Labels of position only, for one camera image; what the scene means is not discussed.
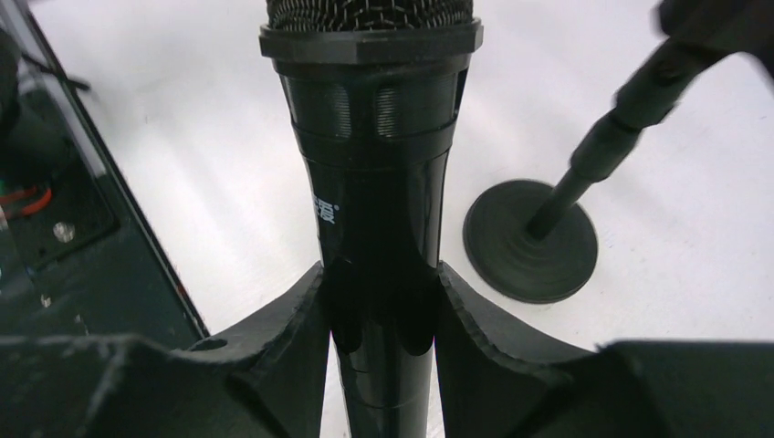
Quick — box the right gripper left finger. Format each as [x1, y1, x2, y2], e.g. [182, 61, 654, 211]
[1, 265, 329, 437]

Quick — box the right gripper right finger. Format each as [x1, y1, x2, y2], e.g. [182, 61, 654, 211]
[435, 265, 773, 437]

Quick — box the round base mic stand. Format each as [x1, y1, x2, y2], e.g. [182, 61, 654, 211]
[462, 0, 774, 306]

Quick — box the black microphone orange end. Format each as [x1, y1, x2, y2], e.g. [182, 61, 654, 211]
[259, 1, 483, 437]

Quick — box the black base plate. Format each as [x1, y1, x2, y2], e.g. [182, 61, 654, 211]
[1, 1, 208, 349]

